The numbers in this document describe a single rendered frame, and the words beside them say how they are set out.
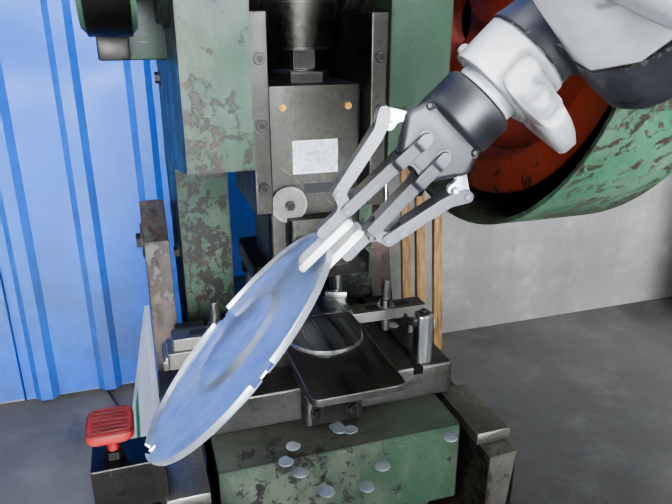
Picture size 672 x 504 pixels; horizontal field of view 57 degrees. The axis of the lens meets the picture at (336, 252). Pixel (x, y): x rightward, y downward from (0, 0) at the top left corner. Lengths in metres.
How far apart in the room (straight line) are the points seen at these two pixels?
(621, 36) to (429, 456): 0.75
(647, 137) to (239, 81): 0.54
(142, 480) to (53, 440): 1.36
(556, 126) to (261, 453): 0.66
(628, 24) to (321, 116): 0.55
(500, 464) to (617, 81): 0.69
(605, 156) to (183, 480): 0.73
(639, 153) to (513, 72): 0.38
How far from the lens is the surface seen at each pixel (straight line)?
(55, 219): 2.19
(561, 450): 2.15
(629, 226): 3.11
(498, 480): 1.08
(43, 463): 2.17
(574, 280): 3.01
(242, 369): 0.59
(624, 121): 0.84
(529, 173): 1.03
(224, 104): 0.86
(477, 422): 1.07
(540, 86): 0.56
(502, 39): 0.57
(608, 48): 0.50
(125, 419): 0.89
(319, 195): 0.96
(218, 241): 1.22
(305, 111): 0.93
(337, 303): 1.11
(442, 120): 0.59
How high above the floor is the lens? 1.25
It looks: 20 degrees down
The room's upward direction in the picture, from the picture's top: straight up
